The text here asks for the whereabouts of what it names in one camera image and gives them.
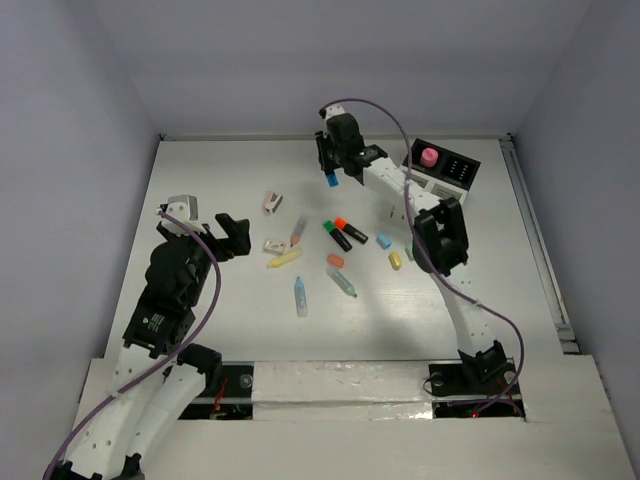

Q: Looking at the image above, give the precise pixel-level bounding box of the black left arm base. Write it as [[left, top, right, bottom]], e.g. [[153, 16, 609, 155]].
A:
[[179, 363, 254, 421]]

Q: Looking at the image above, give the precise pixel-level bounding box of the pink white mini stapler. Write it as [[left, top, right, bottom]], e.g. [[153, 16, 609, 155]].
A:
[[263, 191, 284, 215]]

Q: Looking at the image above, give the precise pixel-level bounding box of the white pink eraser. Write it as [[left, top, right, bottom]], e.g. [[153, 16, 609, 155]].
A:
[[263, 239, 288, 256]]

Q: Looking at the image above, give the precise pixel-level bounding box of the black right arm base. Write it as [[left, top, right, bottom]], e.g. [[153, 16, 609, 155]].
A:
[[422, 361, 526, 419]]

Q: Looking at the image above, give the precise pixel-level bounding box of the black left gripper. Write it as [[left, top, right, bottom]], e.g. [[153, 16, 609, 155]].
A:
[[162, 212, 250, 304]]

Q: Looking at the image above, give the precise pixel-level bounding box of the blue pencil-shaped highlighter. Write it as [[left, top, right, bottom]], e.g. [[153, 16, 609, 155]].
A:
[[294, 277, 308, 318]]

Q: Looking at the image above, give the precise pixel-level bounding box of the green pencil-shaped highlighter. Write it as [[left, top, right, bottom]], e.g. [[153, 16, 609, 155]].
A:
[[327, 266, 357, 298]]

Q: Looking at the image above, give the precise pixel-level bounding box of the yellow pencil-shaped highlighter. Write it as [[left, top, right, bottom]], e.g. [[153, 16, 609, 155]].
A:
[[267, 249, 304, 269]]

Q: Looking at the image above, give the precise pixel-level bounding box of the orange cap black highlighter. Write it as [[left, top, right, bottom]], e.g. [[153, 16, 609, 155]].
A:
[[334, 217, 369, 245]]

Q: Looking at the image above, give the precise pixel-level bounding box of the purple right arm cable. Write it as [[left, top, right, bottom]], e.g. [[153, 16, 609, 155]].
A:
[[319, 98, 526, 419]]

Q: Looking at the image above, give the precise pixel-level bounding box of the orange small eraser cap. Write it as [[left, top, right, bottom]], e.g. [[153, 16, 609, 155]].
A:
[[327, 254, 345, 268]]

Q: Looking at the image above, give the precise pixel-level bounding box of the white front platform board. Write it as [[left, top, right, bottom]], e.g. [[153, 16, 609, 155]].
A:
[[143, 356, 634, 479]]

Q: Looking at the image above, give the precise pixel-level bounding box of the green small eraser cap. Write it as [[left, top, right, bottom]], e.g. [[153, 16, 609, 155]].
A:
[[404, 244, 414, 262]]

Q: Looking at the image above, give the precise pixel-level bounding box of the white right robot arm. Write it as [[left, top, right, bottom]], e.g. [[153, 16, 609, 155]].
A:
[[316, 105, 508, 395]]

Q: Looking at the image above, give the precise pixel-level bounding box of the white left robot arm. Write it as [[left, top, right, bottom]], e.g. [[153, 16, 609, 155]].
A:
[[44, 200, 251, 479]]

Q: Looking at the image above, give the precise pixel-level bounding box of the green cap black highlighter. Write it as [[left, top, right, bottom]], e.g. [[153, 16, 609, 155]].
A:
[[323, 220, 352, 252]]

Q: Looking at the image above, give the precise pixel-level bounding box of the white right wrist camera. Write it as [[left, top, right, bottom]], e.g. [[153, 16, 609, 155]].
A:
[[319, 103, 347, 122]]

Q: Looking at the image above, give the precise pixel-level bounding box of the yellow small eraser cap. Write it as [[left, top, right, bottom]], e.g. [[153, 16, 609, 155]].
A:
[[388, 251, 402, 271]]

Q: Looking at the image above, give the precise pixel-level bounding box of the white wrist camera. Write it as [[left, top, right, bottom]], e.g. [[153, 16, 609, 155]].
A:
[[160, 195, 204, 233], [319, 103, 347, 122]]

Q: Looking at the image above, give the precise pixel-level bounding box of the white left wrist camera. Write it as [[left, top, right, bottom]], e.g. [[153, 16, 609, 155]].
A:
[[160, 195, 204, 233]]

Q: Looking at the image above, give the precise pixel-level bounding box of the blue small eraser cap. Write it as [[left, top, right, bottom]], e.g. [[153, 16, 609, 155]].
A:
[[376, 233, 393, 250]]

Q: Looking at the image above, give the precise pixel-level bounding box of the white black desk organizer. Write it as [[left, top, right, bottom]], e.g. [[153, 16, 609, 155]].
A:
[[379, 138, 481, 227]]

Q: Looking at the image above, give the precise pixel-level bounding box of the blue cap black highlighter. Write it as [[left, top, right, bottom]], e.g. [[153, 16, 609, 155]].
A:
[[326, 172, 339, 188]]

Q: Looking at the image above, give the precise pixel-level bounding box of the pink tape roll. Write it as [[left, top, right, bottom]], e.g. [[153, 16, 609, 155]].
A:
[[420, 147, 440, 168]]

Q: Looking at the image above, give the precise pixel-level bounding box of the grey pencil-shaped pen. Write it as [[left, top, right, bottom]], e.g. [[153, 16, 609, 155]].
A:
[[290, 215, 308, 247]]

